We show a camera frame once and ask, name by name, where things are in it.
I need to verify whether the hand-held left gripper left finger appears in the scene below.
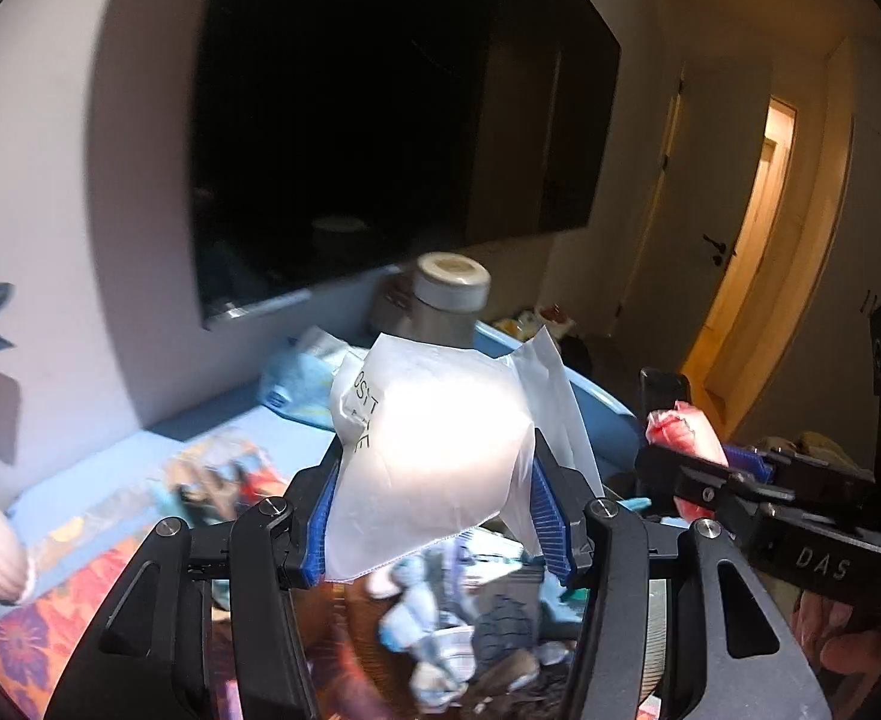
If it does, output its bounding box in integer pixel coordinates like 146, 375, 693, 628
54, 457, 344, 720

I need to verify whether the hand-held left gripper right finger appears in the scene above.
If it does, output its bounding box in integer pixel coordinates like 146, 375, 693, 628
526, 427, 832, 720

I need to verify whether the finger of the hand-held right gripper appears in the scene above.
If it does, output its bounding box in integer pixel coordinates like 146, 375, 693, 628
639, 367, 693, 428
634, 441, 798, 522

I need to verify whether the pink packet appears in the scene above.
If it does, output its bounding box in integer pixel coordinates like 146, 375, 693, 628
645, 401, 728, 466

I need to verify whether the white plastic packet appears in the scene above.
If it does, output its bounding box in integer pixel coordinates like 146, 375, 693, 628
324, 326, 607, 582

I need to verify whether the ribbed storage container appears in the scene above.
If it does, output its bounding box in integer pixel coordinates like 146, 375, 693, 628
208, 540, 682, 720

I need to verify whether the person's right hand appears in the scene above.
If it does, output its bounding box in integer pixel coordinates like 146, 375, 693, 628
793, 589, 881, 680

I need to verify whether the blue tissue pack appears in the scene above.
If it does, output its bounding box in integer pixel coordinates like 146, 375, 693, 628
259, 326, 374, 432

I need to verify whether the white door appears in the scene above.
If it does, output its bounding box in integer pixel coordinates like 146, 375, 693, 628
609, 64, 775, 361

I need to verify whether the grey cylindrical jar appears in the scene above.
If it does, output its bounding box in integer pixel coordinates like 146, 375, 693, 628
403, 251, 493, 350

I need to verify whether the floral tablecloth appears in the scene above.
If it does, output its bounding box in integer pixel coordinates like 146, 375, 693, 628
0, 427, 314, 691

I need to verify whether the black monitor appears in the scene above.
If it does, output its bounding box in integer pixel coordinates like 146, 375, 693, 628
189, 0, 622, 331

